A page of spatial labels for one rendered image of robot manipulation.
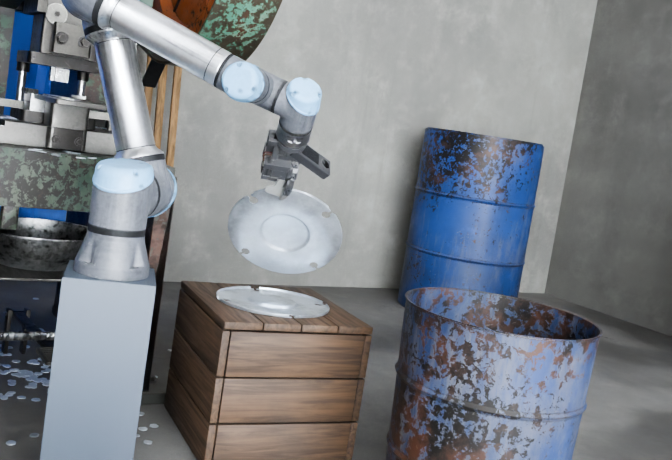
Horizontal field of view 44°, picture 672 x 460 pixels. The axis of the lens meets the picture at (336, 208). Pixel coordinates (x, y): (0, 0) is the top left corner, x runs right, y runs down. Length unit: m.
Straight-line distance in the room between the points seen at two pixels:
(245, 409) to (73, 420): 0.41
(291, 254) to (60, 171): 0.62
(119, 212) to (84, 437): 0.46
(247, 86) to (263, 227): 0.56
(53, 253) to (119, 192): 0.67
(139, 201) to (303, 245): 0.55
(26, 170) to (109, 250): 0.55
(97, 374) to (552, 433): 0.91
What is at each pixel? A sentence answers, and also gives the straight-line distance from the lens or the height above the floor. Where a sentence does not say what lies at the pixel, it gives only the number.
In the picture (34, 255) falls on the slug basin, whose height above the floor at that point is 0.36.
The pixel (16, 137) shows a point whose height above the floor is 0.67.
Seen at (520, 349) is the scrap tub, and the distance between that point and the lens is 1.64.
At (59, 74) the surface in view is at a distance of 2.41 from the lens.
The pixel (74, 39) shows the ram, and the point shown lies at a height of 0.94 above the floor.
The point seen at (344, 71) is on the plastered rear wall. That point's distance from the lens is 4.15.
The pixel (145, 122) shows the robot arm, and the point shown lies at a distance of 1.86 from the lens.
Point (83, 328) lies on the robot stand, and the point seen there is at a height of 0.35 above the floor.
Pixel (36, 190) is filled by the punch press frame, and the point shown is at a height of 0.55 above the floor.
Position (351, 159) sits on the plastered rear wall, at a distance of 4.21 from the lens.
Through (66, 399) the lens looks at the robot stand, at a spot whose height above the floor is 0.21.
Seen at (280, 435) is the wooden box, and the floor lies 0.08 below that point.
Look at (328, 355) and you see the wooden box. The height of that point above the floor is 0.28.
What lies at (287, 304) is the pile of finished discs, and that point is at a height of 0.36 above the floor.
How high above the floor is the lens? 0.82
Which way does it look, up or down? 6 degrees down
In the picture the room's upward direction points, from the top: 9 degrees clockwise
